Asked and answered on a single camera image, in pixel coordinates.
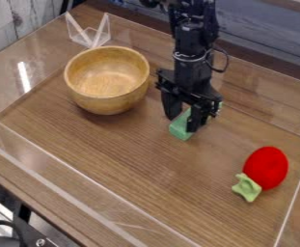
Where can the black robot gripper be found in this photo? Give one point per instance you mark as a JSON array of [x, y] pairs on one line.
[[185, 84]]

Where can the green rectangular block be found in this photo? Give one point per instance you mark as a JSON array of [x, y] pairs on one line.
[[177, 126]]

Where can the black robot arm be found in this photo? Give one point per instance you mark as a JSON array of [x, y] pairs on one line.
[[192, 24]]

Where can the brown wooden bowl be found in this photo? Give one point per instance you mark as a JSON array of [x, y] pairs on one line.
[[106, 79]]

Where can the red plush ball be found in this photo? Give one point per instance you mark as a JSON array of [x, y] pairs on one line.
[[265, 167]]

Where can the small green plastic toy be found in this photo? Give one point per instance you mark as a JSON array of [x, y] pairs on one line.
[[247, 188]]

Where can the black metal table frame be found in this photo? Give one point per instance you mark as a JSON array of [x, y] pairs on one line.
[[38, 233]]

